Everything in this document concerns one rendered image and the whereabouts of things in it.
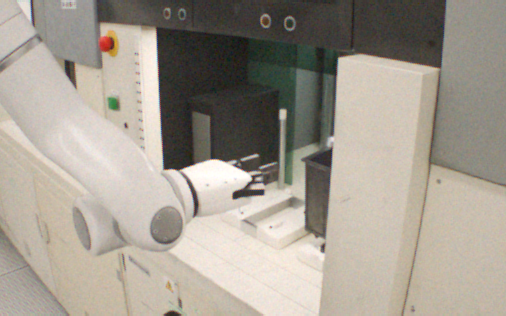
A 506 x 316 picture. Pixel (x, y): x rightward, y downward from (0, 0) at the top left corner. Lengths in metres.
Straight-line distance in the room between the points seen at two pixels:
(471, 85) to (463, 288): 0.27
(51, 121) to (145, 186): 0.14
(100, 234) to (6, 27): 0.28
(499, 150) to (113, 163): 0.44
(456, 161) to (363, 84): 0.15
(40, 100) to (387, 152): 0.42
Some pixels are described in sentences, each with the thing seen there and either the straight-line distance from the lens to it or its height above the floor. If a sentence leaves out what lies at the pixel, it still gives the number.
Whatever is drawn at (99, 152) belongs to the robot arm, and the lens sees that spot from 0.57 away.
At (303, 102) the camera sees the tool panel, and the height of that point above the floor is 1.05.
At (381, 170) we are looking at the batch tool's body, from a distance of 0.61.
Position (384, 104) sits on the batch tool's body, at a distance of 0.59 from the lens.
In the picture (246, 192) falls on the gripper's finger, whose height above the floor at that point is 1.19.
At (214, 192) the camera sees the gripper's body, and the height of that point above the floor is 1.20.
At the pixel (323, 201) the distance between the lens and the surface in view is 1.05.
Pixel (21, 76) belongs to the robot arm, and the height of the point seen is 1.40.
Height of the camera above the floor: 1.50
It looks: 22 degrees down
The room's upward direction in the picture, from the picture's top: straight up
